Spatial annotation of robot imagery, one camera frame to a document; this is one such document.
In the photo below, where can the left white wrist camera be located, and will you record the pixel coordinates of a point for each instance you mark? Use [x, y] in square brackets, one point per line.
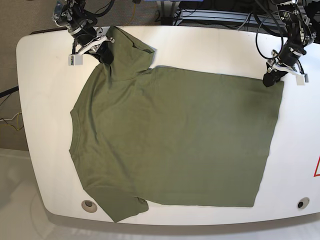
[302, 79]

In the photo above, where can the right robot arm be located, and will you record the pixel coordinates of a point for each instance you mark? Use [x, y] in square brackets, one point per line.
[80, 24]

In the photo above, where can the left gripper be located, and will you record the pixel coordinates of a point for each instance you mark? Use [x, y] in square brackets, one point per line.
[286, 61]

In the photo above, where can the red triangle table sticker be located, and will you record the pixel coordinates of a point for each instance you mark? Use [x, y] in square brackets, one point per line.
[317, 169]

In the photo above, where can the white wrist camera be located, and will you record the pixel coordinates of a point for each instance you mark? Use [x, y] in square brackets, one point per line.
[302, 79]
[75, 60]

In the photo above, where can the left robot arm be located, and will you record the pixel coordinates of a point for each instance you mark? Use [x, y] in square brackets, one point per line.
[299, 33]

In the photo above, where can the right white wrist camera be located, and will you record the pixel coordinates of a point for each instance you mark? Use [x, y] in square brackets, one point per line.
[75, 60]

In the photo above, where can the right table cable grommet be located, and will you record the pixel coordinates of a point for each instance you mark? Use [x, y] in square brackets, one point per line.
[303, 203]

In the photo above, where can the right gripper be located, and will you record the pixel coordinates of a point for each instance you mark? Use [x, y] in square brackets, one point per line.
[96, 45]

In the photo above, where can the aluminium frame rail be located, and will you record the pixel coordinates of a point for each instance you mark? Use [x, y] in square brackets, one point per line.
[217, 16]

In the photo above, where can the table cable grommet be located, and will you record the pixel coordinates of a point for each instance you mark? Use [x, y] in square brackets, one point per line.
[89, 206]
[303, 203]

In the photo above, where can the left table cable grommet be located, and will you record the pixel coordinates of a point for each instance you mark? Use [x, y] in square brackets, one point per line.
[89, 206]

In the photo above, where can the olive green T-shirt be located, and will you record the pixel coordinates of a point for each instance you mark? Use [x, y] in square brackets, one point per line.
[168, 135]

